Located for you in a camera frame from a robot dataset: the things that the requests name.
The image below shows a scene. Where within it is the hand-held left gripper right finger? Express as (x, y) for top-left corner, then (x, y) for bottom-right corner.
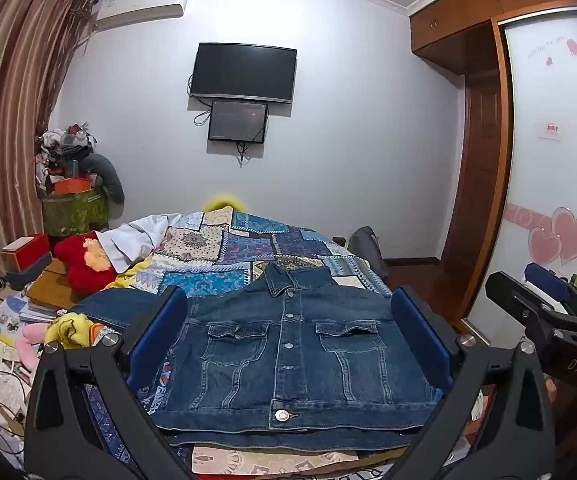
(387, 285), (557, 480)

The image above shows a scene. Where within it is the striped brown curtain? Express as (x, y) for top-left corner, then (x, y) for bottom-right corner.
(0, 0), (96, 321)

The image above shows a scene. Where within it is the patchwork bedspread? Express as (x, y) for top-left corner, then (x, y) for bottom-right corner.
(81, 207), (474, 480)

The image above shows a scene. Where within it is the grey backpack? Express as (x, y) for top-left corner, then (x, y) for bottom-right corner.
(349, 226), (384, 277)

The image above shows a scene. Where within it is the blue denim jacket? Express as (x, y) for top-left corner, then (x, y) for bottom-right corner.
(76, 262), (444, 453)

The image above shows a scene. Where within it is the white air conditioner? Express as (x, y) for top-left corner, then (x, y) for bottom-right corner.
(93, 0), (190, 31)

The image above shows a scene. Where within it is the pile of clothes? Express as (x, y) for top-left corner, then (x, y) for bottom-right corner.
(36, 122), (100, 182)

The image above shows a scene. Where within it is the stack of books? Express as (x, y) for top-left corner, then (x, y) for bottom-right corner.
(0, 290), (69, 361)

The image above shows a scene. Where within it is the wooden door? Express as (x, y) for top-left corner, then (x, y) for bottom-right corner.
(441, 72), (505, 275)

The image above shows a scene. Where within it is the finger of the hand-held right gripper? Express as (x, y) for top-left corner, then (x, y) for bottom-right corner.
(485, 271), (577, 333)
(525, 262), (577, 311)

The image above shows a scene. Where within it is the pink plush toy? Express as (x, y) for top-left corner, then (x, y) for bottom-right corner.
(16, 322), (58, 368)

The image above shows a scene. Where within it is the black wall television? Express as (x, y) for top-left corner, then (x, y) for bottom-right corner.
(188, 42), (298, 104)

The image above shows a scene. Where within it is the red box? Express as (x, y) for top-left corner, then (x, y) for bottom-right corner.
(2, 234), (52, 269)

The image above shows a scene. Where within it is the green storage box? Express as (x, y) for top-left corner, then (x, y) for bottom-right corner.
(41, 190), (112, 237)

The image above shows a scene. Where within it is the yellow plush toy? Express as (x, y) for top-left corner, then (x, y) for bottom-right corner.
(43, 311), (112, 351)

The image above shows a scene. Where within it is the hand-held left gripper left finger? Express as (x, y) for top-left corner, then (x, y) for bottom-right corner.
(23, 285), (195, 480)

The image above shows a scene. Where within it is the small black wall monitor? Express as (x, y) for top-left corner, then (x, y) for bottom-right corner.
(207, 100), (269, 143)

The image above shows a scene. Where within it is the dark grey box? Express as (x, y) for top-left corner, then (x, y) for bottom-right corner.
(6, 252), (55, 292)

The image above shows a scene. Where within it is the grey neck pillow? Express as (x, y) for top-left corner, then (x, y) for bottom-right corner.
(81, 152), (126, 206)

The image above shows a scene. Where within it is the orange box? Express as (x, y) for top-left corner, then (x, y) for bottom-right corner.
(53, 176), (92, 196)

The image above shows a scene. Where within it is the wooden overhead cabinet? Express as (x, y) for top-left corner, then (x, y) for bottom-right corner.
(409, 0), (577, 57)

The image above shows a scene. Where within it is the white cloth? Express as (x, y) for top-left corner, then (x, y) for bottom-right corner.
(93, 212), (189, 272)

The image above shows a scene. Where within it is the red plush toy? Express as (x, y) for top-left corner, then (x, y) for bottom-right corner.
(52, 232), (119, 294)

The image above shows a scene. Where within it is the yellow cushion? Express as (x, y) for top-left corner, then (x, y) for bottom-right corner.
(203, 194), (246, 213)

